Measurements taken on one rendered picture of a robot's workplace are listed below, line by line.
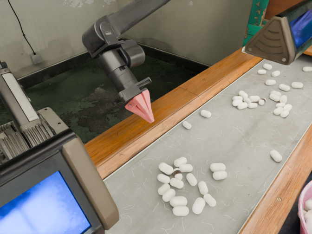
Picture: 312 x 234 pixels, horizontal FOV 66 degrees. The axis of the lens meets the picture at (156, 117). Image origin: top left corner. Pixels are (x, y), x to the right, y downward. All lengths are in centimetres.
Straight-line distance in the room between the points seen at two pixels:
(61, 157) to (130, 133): 52
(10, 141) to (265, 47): 61
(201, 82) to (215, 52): 153
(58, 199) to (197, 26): 234
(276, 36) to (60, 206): 38
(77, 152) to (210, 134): 58
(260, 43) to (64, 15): 233
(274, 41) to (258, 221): 34
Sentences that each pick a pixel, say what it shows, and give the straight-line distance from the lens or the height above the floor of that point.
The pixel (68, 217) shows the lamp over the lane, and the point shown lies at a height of 107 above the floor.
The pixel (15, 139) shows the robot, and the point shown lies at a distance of 71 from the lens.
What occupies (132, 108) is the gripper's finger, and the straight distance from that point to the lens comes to 61.
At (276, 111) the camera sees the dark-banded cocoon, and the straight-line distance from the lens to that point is 85.
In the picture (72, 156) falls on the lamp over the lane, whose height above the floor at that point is 110.
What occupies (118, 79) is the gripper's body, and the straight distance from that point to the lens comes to 59.
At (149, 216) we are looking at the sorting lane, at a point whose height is 74.
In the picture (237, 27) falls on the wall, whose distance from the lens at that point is 228.
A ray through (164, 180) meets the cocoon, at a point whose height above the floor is 75.
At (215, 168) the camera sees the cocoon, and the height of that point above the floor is 76.
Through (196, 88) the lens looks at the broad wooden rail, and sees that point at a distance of 87.
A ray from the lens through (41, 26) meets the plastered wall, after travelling 254.
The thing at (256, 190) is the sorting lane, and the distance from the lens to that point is 62.
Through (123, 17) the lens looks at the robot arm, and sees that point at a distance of 69.
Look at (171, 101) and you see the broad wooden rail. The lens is 79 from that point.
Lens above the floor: 122
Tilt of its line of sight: 39 degrees down
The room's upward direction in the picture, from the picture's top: straight up
